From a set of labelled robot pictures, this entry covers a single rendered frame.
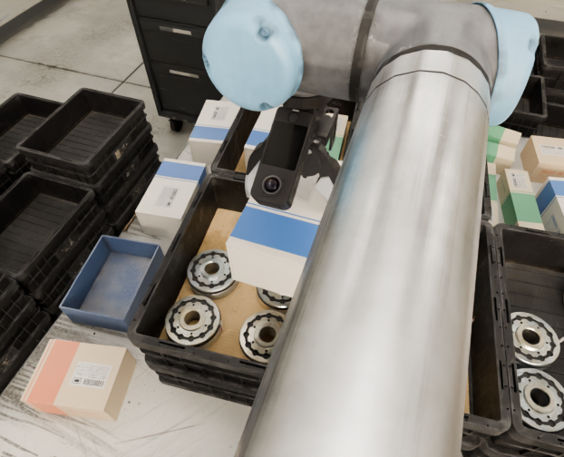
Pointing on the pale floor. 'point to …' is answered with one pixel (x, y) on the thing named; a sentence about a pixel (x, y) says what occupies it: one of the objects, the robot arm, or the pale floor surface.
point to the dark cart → (175, 54)
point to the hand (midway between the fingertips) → (293, 212)
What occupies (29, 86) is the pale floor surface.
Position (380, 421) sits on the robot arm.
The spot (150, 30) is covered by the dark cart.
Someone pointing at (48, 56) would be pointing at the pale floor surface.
